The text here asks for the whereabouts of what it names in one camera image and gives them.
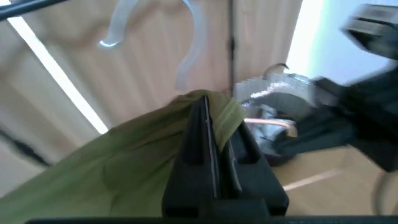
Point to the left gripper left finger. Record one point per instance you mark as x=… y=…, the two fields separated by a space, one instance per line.
x=192 y=174

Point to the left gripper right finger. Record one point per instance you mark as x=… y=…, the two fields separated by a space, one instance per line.
x=255 y=180

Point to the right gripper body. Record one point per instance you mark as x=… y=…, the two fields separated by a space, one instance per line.
x=376 y=124

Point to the green printed t-shirt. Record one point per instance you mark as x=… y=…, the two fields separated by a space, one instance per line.
x=109 y=174

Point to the pink clothes hanger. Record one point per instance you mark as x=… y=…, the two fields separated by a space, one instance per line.
x=197 y=40

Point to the white laundry basket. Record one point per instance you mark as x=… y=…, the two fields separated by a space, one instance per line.
x=280 y=90

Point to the black clothes rack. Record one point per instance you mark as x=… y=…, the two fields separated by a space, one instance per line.
x=231 y=46

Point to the beige curtain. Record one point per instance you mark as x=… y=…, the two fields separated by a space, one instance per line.
x=140 y=77

